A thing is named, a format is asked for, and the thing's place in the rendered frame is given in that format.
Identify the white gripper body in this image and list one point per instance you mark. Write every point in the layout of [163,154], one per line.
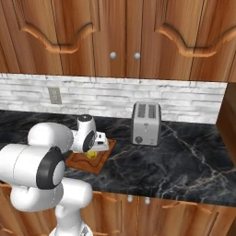
[102,145]

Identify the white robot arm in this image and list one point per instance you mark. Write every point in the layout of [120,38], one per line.
[46,159]

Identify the yellow lemon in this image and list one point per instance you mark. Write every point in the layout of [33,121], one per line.
[91,155]

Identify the brown wooden cutting board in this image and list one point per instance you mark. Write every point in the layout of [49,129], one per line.
[92,164]

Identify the silver two-slot toaster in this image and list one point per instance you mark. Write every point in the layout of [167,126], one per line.
[146,126]

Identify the round silver cupboard knob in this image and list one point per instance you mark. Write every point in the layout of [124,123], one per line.
[113,55]
[137,56]
[147,200]
[130,198]

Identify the wooden lower cupboard door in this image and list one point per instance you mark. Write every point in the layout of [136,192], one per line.
[113,215]
[184,219]

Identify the wooden cupboard door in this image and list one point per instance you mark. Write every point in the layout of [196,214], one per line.
[184,30]
[76,27]
[184,219]
[113,215]

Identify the wooden upper cupboard door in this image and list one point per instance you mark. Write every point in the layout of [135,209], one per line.
[76,27]
[184,30]

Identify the wooden tall cabinet side panel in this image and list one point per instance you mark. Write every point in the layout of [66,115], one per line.
[228,123]

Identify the grey wall outlet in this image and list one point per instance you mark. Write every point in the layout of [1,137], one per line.
[54,95]

